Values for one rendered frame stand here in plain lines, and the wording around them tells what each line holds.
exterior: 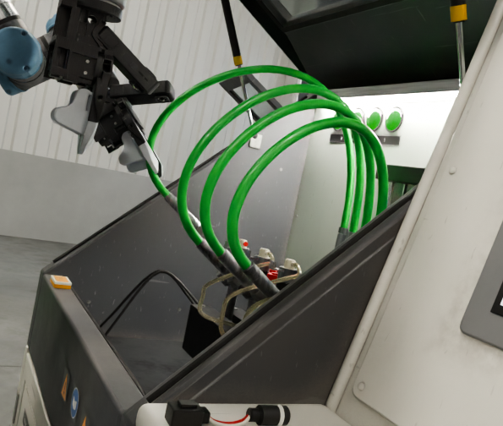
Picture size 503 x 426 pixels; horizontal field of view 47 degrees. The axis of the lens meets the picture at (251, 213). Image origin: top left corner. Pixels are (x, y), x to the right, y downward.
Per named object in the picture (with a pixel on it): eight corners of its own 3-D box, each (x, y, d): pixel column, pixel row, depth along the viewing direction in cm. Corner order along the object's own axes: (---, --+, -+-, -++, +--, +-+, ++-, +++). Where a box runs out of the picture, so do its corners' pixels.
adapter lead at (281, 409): (170, 429, 52) (174, 406, 52) (163, 418, 54) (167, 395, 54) (289, 430, 57) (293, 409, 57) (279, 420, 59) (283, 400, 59)
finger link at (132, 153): (133, 187, 102) (112, 146, 105) (163, 170, 103) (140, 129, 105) (128, 181, 100) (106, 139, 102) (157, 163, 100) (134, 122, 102)
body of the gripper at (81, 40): (41, 81, 85) (57, -1, 84) (101, 96, 89) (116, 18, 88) (49, 78, 78) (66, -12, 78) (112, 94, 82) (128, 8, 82)
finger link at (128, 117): (143, 154, 104) (123, 117, 107) (151, 149, 104) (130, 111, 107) (133, 144, 100) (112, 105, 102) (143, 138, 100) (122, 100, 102)
